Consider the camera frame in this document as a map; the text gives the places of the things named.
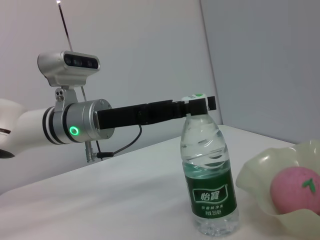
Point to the pink peach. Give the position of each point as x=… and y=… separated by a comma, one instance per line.
x=292, y=190

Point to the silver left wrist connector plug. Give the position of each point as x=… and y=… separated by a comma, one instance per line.
x=90, y=151

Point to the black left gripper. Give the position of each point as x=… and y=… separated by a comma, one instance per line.
x=120, y=116

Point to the pale green glass fruit plate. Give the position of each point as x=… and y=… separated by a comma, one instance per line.
x=257, y=180

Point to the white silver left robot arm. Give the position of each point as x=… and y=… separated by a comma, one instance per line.
x=37, y=127

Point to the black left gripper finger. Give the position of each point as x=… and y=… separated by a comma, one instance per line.
x=211, y=103

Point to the clear green-label water bottle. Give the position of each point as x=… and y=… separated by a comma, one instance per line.
x=207, y=175

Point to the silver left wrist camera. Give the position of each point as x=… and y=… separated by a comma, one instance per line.
x=67, y=67

